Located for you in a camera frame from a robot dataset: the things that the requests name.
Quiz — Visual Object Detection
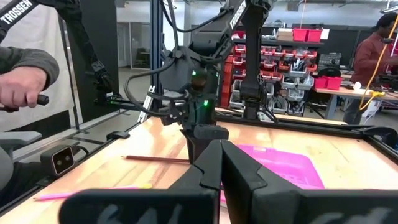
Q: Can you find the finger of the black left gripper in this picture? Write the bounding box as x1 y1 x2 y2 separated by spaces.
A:
200 139 218 160
185 137 203 165

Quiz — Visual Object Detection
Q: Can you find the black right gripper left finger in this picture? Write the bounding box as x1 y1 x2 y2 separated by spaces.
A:
58 139 223 224

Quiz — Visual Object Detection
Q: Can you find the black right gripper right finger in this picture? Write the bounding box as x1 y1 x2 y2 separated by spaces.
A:
220 139 398 224

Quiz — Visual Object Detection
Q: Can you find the wooden pencil with blue end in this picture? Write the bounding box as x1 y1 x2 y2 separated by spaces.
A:
121 154 191 164

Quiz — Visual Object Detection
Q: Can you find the pink pencil with yellow cap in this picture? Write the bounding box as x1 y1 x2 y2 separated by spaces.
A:
33 183 153 202

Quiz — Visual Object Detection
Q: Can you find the person's forearm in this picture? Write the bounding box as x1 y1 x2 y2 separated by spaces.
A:
0 46 60 91

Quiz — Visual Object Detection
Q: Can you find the cardboard box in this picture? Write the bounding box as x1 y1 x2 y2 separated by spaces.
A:
276 27 294 42

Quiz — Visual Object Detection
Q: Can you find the parts bin rack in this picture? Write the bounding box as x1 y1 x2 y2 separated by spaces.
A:
220 27 327 116

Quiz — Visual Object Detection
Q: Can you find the blue steel column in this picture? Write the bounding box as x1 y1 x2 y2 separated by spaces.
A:
149 0 164 103

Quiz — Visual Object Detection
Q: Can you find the wooden work table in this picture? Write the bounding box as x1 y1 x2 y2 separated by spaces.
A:
312 86 398 121

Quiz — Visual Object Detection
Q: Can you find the red plastic bin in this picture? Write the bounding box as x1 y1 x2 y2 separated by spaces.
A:
292 28 309 43
307 29 323 44
314 76 343 91

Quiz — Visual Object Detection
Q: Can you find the black upright panel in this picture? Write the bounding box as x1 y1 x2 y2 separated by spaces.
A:
67 0 119 123

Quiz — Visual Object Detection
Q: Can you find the person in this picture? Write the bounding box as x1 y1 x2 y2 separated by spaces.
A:
343 12 398 125

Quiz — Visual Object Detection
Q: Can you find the person's hand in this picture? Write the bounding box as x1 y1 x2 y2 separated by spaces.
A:
0 66 47 109

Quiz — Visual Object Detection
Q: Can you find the black aluminium table frame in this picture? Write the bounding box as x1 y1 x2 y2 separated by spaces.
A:
0 99 398 215

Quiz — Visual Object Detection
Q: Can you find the black stereo camera box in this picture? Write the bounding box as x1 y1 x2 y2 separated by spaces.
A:
40 144 77 177

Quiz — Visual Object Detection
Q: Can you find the yellow cable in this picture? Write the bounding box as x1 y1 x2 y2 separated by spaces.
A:
357 15 398 111

